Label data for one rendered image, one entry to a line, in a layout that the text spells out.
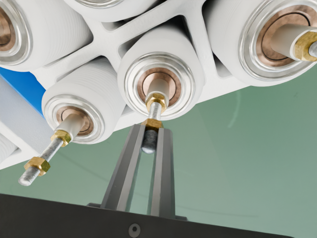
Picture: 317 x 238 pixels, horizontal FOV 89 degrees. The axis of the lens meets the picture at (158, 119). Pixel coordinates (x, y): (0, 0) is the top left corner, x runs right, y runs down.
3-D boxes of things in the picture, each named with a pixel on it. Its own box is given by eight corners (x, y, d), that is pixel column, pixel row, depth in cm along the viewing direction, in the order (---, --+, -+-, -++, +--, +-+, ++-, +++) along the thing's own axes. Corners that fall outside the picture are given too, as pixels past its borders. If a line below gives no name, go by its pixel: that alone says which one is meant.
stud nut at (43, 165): (30, 165, 16) (23, 172, 15) (29, 154, 15) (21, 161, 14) (51, 171, 16) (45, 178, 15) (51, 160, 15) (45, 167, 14)
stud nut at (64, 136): (54, 138, 19) (49, 143, 18) (54, 127, 18) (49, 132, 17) (70, 143, 19) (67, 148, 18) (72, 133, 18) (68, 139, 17)
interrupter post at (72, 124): (69, 124, 22) (54, 141, 19) (66, 110, 20) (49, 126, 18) (87, 128, 22) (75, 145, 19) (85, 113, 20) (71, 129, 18)
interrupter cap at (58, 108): (54, 136, 23) (51, 139, 23) (39, 88, 19) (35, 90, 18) (106, 144, 23) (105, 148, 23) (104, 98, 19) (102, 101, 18)
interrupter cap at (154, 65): (205, 100, 18) (206, 103, 18) (148, 124, 21) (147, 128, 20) (175, 34, 15) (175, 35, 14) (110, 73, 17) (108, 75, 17)
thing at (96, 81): (95, 89, 38) (47, 141, 23) (92, 45, 33) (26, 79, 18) (136, 95, 38) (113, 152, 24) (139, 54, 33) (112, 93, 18)
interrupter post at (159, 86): (174, 91, 18) (174, 107, 15) (155, 100, 19) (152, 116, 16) (163, 72, 17) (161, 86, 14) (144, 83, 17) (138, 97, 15)
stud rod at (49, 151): (65, 129, 20) (17, 184, 14) (66, 123, 19) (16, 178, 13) (74, 131, 20) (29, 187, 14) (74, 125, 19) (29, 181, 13)
